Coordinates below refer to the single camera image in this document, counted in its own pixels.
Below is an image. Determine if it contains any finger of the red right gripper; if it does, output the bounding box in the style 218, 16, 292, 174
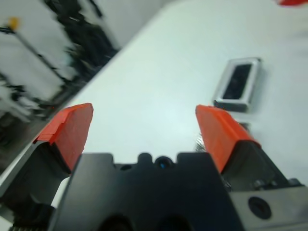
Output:
276, 0, 308, 7

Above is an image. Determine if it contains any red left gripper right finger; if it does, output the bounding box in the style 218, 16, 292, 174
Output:
195, 104, 303, 192

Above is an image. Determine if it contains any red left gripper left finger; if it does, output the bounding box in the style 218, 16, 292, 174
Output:
0, 103, 94, 217

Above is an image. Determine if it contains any black phone-like camera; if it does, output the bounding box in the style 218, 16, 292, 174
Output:
222, 64, 252, 101

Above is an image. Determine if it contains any white box base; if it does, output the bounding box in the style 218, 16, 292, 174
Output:
213, 57, 263, 113

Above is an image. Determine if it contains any black background equipment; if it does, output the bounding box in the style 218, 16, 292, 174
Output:
44, 0, 121, 82

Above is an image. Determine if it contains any yellow-topped thin stand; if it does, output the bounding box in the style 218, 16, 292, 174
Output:
0, 16, 67, 86

